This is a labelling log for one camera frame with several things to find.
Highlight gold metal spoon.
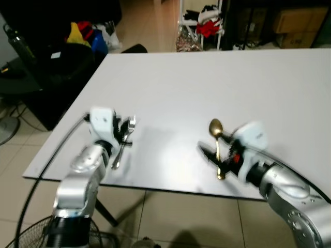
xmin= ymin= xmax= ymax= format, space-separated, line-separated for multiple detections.
xmin=208 ymin=118 xmax=227 ymax=181

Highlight silver metal fork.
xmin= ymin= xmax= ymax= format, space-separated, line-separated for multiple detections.
xmin=111 ymin=115 xmax=137 ymax=171

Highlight black table leg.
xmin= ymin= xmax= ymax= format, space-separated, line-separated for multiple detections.
xmin=95 ymin=199 xmax=119 ymax=228

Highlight black chair back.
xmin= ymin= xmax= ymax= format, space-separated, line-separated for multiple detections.
xmin=121 ymin=44 xmax=148 ymax=54

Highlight blue bag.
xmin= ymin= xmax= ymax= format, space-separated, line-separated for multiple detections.
xmin=92 ymin=34 xmax=110 ymax=55

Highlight black sofa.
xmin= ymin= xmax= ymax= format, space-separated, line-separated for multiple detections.
xmin=0 ymin=0 xmax=123 ymax=131

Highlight white plastic bag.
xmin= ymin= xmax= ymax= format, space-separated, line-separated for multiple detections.
xmin=100 ymin=21 xmax=121 ymax=50

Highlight white metal rack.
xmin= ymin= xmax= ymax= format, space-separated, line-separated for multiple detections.
xmin=178 ymin=0 xmax=227 ymax=51

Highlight red cloth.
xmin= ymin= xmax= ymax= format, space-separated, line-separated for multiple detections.
xmin=78 ymin=21 xmax=97 ymax=43

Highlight yellow cloth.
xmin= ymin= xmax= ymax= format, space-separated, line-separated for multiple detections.
xmin=66 ymin=21 xmax=86 ymax=47

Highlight patterned fabric bag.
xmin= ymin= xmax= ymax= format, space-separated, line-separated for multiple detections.
xmin=175 ymin=26 xmax=203 ymax=52

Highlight red garment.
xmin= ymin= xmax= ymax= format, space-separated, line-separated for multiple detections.
xmin=195 ymin=19 xmax=223 ymax=39

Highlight grey standing fan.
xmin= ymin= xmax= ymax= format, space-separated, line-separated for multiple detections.
xmin=0 ymin=116 xmax=20 ymax=146

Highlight black storage shelf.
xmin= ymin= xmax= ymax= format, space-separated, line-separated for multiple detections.
xmin=224 ymin=0 xmax=331 ymax=51

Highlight small brown cardboard box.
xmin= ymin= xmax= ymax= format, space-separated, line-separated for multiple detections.
xmin=281 ymin=32 xmax=317 ymax=49

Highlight black and white garment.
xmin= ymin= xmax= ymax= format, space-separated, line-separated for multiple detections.
xmin=183 ymin=5 xmax=221 ymax=24

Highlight dark drinking bottle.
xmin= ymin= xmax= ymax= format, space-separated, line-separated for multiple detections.
xmin=4 ymin=23 xmax=35 ymax=66

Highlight large brown cardboard box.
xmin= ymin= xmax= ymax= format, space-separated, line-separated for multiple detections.
xmin=274 ymin=7 xmax=325 ymax=34

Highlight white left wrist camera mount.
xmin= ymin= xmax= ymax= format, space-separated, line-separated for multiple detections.
xmin=89 ymin=107 xmax=116 ymax=143

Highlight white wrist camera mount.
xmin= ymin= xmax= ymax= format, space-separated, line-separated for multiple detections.
xmin=234 ymin=121 xmax=269 ymax=158
xmin=89 ymin=107 xmax=116 ymax=143

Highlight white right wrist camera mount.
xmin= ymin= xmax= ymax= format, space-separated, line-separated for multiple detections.
xmin=234 ymin=121 xmax=269 ymax=158

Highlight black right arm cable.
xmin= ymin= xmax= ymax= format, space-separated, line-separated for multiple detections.
xmin=258 ymin=150 xmax=331 ymax=203

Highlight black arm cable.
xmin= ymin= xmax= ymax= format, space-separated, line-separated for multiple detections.
xmin=17 ymin=115 xmax=93 ymax=248
xmin=258 ymin=150 xmax=331 ymax=203

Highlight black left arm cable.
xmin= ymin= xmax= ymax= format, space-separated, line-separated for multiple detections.
xmin=17 ymin=115 xmax=93 ymax=248

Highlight black wire-grille floor fan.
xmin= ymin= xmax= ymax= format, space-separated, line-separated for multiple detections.
xmin=0 ymin=214 xmax=121 ymax=248

